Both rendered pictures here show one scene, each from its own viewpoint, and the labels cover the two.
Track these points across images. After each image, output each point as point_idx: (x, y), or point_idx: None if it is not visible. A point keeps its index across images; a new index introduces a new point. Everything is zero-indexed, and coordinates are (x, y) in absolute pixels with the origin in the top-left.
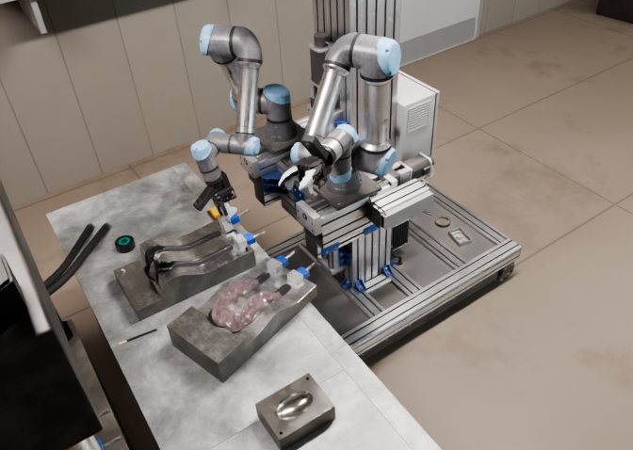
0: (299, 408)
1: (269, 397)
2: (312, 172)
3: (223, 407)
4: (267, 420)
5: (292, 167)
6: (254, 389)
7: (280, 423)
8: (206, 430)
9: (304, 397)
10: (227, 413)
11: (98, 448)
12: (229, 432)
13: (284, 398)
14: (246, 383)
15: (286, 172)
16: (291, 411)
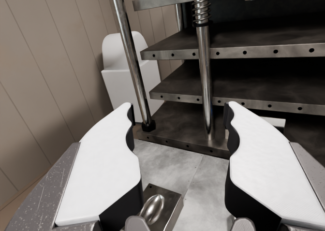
0: (150, 216)
1: (174, 204)
2: (83, 173)
3: (212, 197)
4: (164, 189)
5: (318, 204)
6: (202, 224)
7: (155, 192)
8: (207, 179)
9: (149, 224)
10: (205, 195)
11: (201, 83)
12: (193, 185)
13: (163, 210)
14: (214, 224)
15: (270, 137)
16: (155, 210)
